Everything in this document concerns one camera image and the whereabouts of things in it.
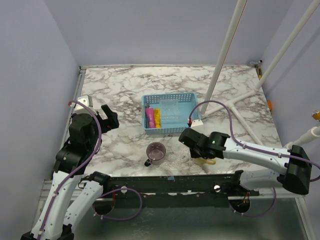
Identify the yellow ceramic mug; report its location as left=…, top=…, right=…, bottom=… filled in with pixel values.
left=193, top=157, right=216, bottom=165

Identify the clear textured glass tray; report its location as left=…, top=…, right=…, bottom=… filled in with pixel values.
left=148, top=147, right=207, bottom=173

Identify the purple grey mug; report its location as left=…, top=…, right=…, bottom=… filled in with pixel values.
left=144, top=142, right=167, bottom=167

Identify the light blue plastic basket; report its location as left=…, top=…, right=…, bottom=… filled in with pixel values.
left=141, top=92, right=202, bottom=135

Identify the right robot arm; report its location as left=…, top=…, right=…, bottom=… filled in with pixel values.
left=178, top=128, right=312, bottom=195

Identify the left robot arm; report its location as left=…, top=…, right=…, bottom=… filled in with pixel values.
left=21, top=101, right=119, bottom=240

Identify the pink toothpaste tube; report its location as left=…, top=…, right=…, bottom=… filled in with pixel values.
left=148, top=107, right=155, bottom=129

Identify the yellow toothpaste tube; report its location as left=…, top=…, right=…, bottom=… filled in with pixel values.
left=153, top=108, right=161, bottom=128

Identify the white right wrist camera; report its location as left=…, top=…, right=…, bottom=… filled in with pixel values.
left=188, top=119, right=204, bottom=132

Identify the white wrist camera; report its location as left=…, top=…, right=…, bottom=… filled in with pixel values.
left=188, top=119, right=204, bottom=132
left=73, top=95, right=93, bottom=114

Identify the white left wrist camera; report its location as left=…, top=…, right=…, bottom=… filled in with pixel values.
left=73, top=95, right=93, bottom=114

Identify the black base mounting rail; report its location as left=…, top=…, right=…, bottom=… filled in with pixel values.
left=85, top=170, right=259, bottom=210

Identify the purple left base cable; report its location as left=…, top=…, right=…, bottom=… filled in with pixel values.
left=92, top=187, right=143, bottom=222

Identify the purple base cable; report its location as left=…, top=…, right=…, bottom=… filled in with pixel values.
left=92, top=187, right=143, bottom=222
left=233, top=186, right=278, bottom=218

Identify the aluminium table edge rail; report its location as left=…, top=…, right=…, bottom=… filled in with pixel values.
left=39, top=66, right=86, bottom=201

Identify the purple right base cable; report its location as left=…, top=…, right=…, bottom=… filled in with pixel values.
left=233, top=186, right=278, bottom=218

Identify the white pvc pipe frame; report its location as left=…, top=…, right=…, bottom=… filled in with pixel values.
left=204, top=0, right=320, bottom=144

